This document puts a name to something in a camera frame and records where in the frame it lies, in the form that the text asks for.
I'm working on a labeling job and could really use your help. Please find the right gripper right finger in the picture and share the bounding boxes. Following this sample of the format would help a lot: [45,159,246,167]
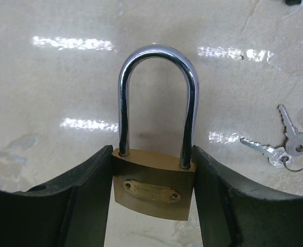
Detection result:
[192,146,303,246]

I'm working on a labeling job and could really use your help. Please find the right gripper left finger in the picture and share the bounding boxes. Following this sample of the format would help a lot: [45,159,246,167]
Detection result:
[0,145,113,246]

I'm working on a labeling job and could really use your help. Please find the keys of long padlock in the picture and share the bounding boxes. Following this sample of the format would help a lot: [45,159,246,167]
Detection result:
[240,104,303,172]

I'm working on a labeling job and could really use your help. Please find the long shackle brass padlock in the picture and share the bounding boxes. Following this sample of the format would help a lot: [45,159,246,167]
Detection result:
[112,44,199,221]

